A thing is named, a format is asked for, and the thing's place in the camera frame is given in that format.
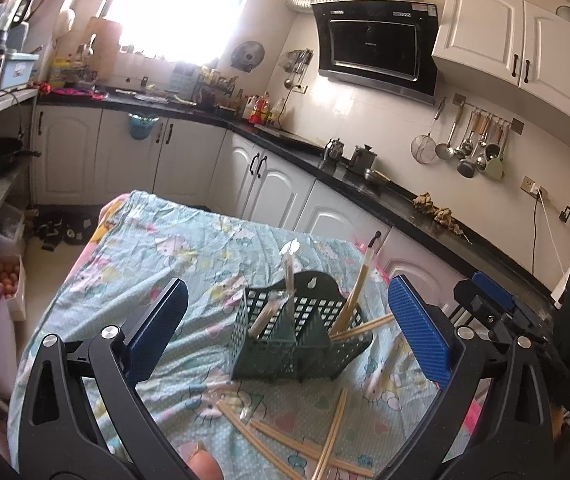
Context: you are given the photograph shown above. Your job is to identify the wooden chopstick pair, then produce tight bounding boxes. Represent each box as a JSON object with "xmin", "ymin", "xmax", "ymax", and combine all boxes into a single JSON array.
[
  {"xmin": 249, "ymin": 419, "xmax": 374, "ymax": 479},
  {"xmin": 216, "ymin": 400, "xmax": 302, "ymax": 480},
  {"xmin": 312, "ymin": 388, "xmax": 348, "ymax": 480}
]

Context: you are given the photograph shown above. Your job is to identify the hanging ladles and utensils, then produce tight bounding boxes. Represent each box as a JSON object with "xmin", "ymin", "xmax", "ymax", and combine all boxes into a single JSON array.
[{"xmin": 434, "ymin": 93, "xmax": 524, "ymax": 182}]

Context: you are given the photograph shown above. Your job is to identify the left hand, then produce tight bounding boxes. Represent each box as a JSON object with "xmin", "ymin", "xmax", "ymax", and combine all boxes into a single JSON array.
[{"xmin": 187, "ymin": 448, "xmax": 224, "ymax": 480}]

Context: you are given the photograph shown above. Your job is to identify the ginger roots on counter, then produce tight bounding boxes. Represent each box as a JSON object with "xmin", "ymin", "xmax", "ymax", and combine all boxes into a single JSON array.
[{"xmin": 413, "ymin": 192, "xmax": 464, "ymax": 236}]

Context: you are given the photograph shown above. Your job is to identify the hello kitty tablecloth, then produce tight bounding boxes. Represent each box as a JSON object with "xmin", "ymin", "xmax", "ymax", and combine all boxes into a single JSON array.
[{"xmin": 7, "ymin": 191, "xmax": 439, "ymax": 479}]

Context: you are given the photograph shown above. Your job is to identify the wooden chopstick pair on table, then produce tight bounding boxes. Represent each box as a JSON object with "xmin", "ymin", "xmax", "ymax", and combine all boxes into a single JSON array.
[{"xmin": 249, "ymin": 419, "xmax": 374, "ymax": 479}]

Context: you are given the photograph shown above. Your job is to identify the chopstick pair in basket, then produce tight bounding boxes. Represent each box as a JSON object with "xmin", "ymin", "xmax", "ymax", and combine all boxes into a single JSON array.
[{"xmin": 329, "ymin": 231, "xmax": 381, "ymax": 336}]

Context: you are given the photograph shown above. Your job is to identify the mesh strainer hanging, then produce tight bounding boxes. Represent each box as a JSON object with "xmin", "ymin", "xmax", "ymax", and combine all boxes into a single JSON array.
[{"xmin": 411, "ymin": 96, "xmax": 446, "ymax": 165}]

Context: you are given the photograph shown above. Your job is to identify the chopstick pair basket right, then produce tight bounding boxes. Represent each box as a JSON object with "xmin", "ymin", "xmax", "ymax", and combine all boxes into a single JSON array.
[{"xmin": 329, "ymin": 313, "xmax": 394, "ymax": 341}]

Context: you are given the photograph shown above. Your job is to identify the steel pot on stove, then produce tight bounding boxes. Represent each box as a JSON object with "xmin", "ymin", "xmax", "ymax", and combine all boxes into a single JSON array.
[{"xmin": 348, "ymin": 144, "xmax": 377, "ymax": 176}]

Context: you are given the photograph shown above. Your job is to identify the green plastic utensil basket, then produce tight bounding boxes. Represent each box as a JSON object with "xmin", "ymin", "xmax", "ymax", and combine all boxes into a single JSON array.
[{"xmin": 230, "ymin": 271, "xmax": 373, "ymax": 382}]

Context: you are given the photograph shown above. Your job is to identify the steel kettle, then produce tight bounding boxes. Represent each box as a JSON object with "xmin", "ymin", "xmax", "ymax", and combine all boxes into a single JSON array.
[{"xmin": 324, "ymin": 138, "xmax": 344, "ymax": 164}]

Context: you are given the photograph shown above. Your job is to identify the white upper cabinets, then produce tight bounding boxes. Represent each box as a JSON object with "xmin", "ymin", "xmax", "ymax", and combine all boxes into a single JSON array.
[{"xmin": 432, "ymin": 0, "xmax": 570, "ymax": 146}]

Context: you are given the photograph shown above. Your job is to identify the black range hood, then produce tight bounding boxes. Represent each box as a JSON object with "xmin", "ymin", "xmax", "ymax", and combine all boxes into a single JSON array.
[{"xmin": 286, "ymin": 0, "xmax": 439, "ymax": 104}]

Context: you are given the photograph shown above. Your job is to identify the blue plastic box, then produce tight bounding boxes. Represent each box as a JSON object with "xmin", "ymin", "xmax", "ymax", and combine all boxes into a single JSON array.
[{"xmin": 0, "ymin": 52, "xmax": 40, "ymax": 90}]

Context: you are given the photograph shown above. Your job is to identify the wall power socket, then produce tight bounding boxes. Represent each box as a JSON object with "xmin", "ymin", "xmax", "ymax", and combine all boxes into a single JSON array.
[{"xmin": 520, "ymin": 177, "xmax": 540, "ymax": 200}]

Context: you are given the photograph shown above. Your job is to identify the small wall fan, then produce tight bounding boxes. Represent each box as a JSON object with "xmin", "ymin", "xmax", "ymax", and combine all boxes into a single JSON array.
[{"xmin": 230, "ymin": 40, "xmax": 265, "ymax": 73}]

